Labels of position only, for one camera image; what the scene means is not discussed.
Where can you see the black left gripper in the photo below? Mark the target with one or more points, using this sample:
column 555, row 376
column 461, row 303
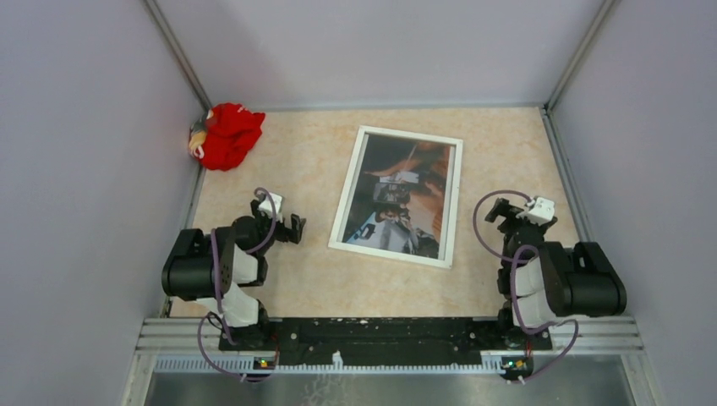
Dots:
column 286, row 233

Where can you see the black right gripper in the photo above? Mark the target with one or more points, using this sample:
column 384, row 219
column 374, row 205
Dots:
column 503, row 207

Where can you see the white wooden picture frame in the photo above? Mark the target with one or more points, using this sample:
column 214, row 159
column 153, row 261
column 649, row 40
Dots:
column 450, row 218

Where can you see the printed photo with white border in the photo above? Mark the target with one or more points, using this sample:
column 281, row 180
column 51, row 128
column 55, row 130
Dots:
column 400, row 196

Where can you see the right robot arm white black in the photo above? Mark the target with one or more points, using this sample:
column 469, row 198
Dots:
column 544, row 282

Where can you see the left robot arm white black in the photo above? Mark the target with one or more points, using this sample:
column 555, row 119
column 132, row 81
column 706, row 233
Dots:
column 212, row 269

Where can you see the red crumpled cloth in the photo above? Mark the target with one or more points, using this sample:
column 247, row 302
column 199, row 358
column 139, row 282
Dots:
column 224, row 135

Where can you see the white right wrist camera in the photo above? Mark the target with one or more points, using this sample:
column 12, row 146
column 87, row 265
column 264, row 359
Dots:
column 538, row 211

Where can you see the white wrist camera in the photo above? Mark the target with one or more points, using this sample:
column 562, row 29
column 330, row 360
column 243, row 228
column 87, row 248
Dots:
column 271, row 203
column 538, row 211

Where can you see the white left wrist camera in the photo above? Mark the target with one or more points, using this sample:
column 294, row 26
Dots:
column 271, row 203

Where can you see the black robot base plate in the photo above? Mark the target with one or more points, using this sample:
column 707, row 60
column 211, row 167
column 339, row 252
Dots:
column 376, row 341

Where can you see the aluminium front rail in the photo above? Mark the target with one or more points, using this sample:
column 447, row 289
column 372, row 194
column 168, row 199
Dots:
column 183, row 344

